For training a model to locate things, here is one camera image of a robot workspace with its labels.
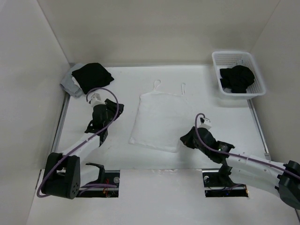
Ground white tank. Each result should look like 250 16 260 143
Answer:
129 80 193 153
72 77 80 88

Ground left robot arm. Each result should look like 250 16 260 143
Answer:
37 99 124 199

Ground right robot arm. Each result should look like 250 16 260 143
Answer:
180 127 300 210

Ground folded black tank top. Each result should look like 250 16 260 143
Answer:
72 63 114 94

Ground folded grey tank top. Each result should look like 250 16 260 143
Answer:
60 63 84 98

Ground folded white tank top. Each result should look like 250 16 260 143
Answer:
72 77 80 88

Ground black tank tops in basket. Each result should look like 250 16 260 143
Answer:
220 65 255 94

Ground white garment in basket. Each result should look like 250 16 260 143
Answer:
223 88 232 93

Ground white plastic basket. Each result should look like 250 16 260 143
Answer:
211 51 266 100

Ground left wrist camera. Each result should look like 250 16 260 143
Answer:
89 93 105 107

